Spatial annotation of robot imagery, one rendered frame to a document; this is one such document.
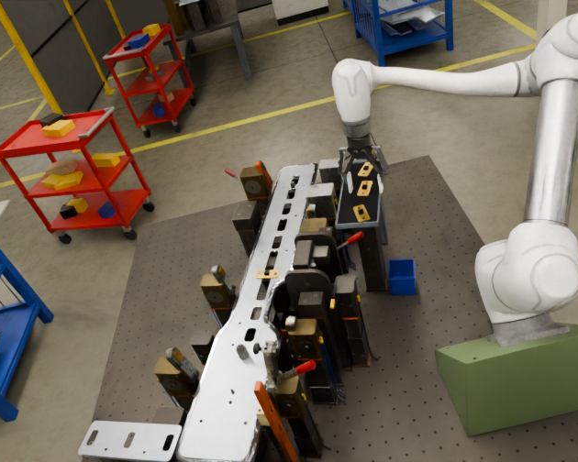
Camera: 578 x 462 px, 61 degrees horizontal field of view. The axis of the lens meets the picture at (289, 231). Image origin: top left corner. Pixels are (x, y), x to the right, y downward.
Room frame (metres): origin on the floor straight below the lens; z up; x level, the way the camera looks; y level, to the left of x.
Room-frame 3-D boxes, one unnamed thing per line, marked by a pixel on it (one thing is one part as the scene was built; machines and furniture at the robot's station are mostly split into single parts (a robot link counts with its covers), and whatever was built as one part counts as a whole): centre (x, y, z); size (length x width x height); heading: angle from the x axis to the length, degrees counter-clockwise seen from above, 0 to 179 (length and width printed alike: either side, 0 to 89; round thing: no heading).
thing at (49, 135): (3.56, 1.40, 0.49); 0.81 x 0.46 x 0.98; 68
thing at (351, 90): (1.40, -0.31, 1.52); 0.13 x 0.11 x 0.16; 169
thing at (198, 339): (1.11, 0.39, 0.84); 0.10 x 0.05 x 0.29; 69
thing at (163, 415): (0.86, 0.50, 0.84); 0.12 x 0.07 x 0.28; 69
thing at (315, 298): (1.01, 0.00, 0.91); 0.07 x 0.05 x 0.42; 69
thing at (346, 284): (1.06, -0.13, 0.89); 0.09 x 0.08 x 0.38; 69
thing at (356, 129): (1.38, -0.30, 1.41); 0.09 x 0.09 x 0.06
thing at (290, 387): (0.80, 0.12, 0.87); 0.10 x 0.07 x 0.35; 69
